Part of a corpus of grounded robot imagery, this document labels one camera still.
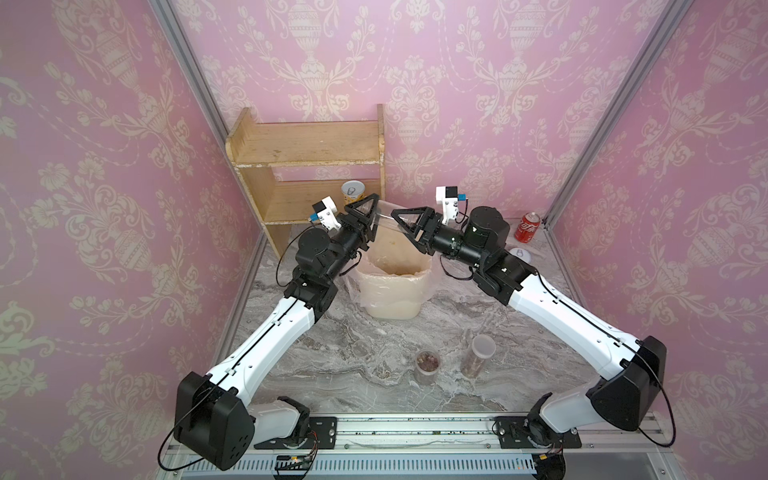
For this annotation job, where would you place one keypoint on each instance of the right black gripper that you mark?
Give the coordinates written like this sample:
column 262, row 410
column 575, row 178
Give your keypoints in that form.
column 432, row 232

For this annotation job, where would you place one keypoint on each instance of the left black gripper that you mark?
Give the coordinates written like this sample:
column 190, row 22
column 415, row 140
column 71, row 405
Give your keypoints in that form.
column 360, row 228

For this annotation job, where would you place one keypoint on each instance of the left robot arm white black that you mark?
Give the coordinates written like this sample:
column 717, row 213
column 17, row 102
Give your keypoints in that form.
column 214, row 416

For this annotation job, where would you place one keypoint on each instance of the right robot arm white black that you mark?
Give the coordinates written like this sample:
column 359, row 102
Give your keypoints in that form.
column 629, row 370

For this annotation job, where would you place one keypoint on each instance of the yellow white can on shelf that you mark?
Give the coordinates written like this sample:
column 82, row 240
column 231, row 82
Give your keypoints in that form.
column 352, row 191

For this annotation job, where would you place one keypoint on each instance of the cream trash bin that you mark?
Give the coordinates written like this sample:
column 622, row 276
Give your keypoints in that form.
column 393, row 288

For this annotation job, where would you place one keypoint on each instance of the wooden two-tier shelf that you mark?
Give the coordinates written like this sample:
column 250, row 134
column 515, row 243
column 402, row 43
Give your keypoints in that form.
column 285, row 168

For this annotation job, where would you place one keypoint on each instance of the yellow white can on table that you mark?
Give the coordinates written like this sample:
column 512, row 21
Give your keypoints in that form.
column 522, row 254

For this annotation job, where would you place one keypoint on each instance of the red cola can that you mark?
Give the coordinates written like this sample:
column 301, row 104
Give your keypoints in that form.
column 527, row 228

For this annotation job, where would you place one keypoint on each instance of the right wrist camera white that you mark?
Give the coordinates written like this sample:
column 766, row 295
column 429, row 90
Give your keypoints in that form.
column 454, row 204

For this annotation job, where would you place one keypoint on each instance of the aluminium mounting rail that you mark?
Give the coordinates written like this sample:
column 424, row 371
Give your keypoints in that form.
column 447, row 446

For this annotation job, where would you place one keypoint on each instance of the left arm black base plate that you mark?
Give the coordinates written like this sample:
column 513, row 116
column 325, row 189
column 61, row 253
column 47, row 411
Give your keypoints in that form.
column 321, row 433

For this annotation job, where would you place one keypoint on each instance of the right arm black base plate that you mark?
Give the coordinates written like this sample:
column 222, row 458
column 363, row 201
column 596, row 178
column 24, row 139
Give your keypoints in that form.
column 512, row 433

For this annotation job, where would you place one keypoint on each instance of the small circuit board with wires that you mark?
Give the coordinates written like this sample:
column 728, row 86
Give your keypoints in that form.
column 293, row 466

